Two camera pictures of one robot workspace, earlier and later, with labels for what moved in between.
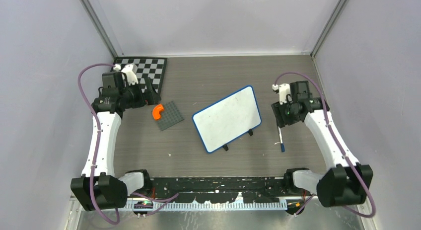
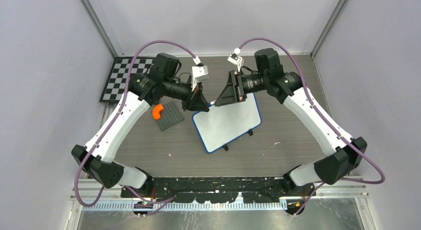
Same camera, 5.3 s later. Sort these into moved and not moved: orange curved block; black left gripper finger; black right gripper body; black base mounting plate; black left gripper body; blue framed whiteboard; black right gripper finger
Moved: black right gripper body; black right gripper finger; black left gripper finger; black left gripper body
Not moved: black base mounting plate; orange curved block; blue framed whiteboard
